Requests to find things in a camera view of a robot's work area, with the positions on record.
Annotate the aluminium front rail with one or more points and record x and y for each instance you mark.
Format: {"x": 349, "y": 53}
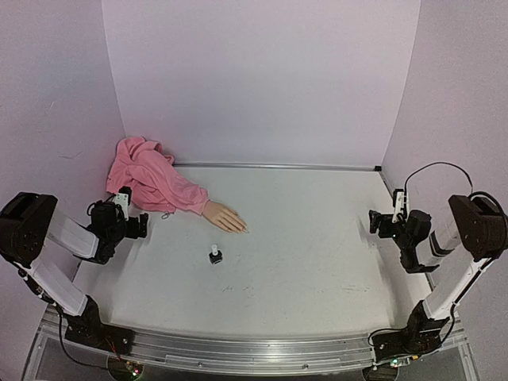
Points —
{"x": 251, "y": 356}

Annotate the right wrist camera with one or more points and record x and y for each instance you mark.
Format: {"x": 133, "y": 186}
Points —
{"x": 401, "y": 205}

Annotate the black nail polish bottle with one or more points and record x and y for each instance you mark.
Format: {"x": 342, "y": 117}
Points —
{"x": 215, "y": 257}

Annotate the pink hoodie sleeve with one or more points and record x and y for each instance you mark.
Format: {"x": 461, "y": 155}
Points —
{"x": 156, "y": 186}

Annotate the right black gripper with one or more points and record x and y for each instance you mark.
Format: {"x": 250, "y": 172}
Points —
{"x": 386, "y": 225}

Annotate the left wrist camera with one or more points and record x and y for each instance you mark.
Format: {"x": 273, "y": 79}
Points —
{"x": 123, "y": 196}

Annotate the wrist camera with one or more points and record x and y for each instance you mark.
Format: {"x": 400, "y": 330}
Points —
{"x": 401, "y": 205}
{"x": 123, "y": 196}

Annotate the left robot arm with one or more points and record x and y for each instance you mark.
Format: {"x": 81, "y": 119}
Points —
{"x": 29, "y": 220}

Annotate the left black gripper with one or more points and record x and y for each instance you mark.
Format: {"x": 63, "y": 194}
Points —
{"x": 134, "y": 232}

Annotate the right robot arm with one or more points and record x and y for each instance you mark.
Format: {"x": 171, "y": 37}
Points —
{"x": 477, "y": 224}

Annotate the mannequin hand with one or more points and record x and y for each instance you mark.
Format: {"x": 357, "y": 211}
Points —
{"x": 224, "y": 218}

